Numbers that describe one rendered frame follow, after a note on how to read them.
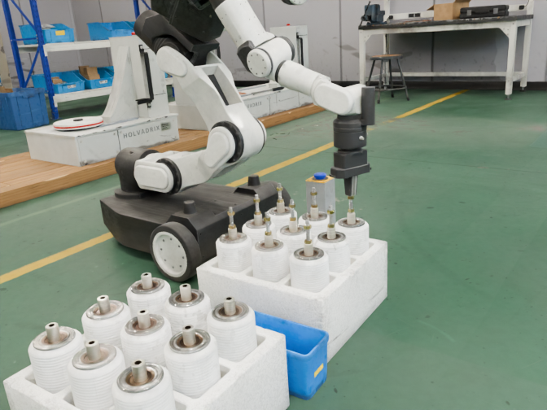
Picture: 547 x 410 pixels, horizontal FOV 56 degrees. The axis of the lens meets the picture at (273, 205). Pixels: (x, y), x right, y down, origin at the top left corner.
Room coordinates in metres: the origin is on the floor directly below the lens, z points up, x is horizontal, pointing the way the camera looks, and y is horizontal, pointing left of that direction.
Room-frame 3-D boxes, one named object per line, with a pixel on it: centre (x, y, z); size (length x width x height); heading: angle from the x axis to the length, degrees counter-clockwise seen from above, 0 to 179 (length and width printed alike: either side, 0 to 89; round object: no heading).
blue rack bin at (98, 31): (6.83, 1.85, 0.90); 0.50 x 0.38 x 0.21; 51
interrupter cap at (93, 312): (0.95, 0.36, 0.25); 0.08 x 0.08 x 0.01
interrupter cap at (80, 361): (0.79, 0.33, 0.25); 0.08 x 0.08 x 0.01
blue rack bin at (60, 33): (6.13, 2.38, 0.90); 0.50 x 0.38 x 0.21; 54
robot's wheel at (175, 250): (1.59, 0.34, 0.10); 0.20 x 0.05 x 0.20; 52
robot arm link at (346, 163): (1.36, -0.22, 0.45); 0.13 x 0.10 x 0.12; 122
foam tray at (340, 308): (1.33, -0.05, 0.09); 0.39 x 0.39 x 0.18; 55
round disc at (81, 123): (3.32, 1.20, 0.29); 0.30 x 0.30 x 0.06
